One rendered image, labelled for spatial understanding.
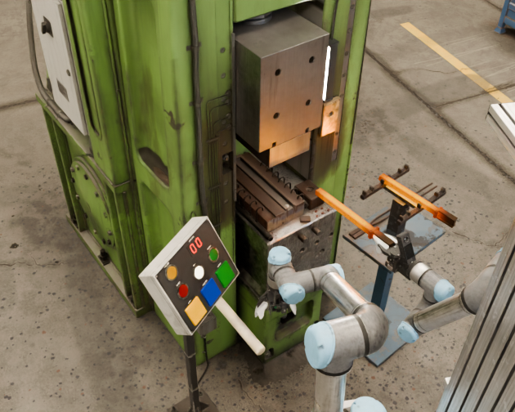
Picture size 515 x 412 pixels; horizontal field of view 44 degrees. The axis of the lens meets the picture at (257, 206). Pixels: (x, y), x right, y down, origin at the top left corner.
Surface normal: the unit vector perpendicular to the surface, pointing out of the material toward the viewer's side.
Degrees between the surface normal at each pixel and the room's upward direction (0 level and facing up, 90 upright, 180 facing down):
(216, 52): 90
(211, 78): 90
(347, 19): 90
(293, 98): 90
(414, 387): 0
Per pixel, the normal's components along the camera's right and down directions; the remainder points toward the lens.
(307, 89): 0.58, 0.56
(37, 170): 0.01, -0.73
